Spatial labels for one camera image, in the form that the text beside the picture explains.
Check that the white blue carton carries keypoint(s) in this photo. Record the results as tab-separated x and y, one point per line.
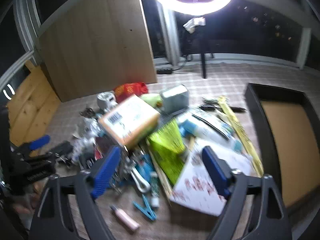
220	127

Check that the white plug adapter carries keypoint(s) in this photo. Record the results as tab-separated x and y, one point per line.
105	101

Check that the blue clothespin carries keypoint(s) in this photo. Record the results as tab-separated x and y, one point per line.
146	208

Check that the pine wood board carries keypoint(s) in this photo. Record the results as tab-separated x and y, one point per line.
30	100

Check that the small green white tube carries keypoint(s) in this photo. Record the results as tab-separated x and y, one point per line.
155	187

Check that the clear plastic bag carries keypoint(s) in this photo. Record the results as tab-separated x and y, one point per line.
83	143

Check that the dark metal claw clip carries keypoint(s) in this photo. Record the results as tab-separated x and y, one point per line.
87	112

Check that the red cloth bag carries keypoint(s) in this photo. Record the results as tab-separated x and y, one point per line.
127	88

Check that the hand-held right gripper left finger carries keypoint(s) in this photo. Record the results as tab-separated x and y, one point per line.
106	172

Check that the black container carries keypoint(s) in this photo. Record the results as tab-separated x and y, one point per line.
255	110

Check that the large blue white tube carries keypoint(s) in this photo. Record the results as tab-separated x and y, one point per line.
212	136

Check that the black power strip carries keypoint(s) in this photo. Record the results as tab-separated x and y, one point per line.
164	71

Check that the orange white cardboard box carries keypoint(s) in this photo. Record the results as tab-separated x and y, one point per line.
130	122

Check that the light green cloth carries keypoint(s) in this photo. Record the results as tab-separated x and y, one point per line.
150	98

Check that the lime green tube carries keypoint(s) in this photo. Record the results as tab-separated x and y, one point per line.
167	155

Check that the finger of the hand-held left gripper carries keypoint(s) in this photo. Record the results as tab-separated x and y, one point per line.
38	142
60	151

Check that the black pen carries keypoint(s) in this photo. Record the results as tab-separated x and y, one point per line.
238	109

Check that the grey metal tin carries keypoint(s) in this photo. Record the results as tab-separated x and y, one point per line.
175	100

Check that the white red-print packet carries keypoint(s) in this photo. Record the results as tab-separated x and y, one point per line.
195	187

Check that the black tripod stand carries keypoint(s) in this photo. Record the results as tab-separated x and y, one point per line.
203	65

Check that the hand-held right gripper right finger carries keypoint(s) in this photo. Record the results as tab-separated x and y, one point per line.
215	172

